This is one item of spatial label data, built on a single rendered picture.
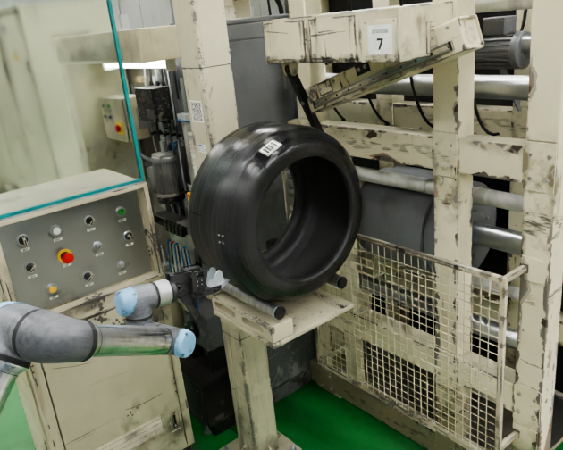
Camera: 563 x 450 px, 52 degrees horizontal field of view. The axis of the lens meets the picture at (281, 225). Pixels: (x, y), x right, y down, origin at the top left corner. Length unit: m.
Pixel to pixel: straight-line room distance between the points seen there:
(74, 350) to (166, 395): 1.19
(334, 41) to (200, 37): 0.44
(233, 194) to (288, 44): 0.60
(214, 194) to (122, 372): 0.92
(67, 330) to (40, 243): 0.82
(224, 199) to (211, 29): 0.61
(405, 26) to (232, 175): 0.63
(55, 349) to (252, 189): 0.69
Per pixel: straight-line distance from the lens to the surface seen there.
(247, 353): 2.34
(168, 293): 1.69
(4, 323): 1.41
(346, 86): 2.02
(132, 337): 1.47
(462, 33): 1.72
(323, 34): 1.88
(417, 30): 1.74
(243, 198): 1.66
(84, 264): 2.20
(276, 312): 1.85
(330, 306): 2.08
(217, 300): 2.09
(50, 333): 1.34
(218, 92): 2.02
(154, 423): 2.54
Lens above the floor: 1.79
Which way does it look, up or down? 20 degrees down
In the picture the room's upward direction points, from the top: 6 degrees counter-clockwise
